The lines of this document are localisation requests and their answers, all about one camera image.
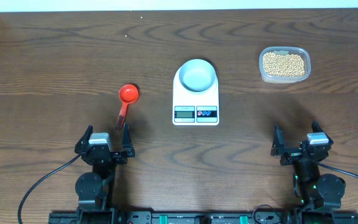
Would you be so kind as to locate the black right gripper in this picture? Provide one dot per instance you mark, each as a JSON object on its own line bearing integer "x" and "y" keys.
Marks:
{"x": 278, "y": 149}

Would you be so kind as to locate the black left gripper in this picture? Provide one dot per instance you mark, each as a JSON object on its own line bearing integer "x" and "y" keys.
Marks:
{"x": 127, "y": 150}

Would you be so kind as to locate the red plastic measuring scoop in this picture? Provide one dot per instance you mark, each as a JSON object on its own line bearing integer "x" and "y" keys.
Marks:
{"x": 128, "y": 95}

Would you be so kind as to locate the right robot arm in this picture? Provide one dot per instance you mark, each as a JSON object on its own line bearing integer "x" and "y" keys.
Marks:
{"x": 320, "y": 194}

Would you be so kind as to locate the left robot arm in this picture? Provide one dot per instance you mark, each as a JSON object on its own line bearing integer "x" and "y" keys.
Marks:
{"x": 94, "y": 189}

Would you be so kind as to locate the white digital kitchen scale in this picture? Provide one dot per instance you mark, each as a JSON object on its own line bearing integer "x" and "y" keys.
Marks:
{"x": 195, "y": 108}

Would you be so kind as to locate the light grey round bowl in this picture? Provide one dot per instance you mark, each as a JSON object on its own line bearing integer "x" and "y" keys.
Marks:
{"x": 197, "y": 75}

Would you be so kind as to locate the clear container of soybeans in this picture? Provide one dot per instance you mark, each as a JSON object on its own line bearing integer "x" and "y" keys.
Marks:
{"x": 282, "y": 65}

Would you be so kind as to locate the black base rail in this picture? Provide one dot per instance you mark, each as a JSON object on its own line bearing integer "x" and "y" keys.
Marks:
{"x": 197, "y": 217}

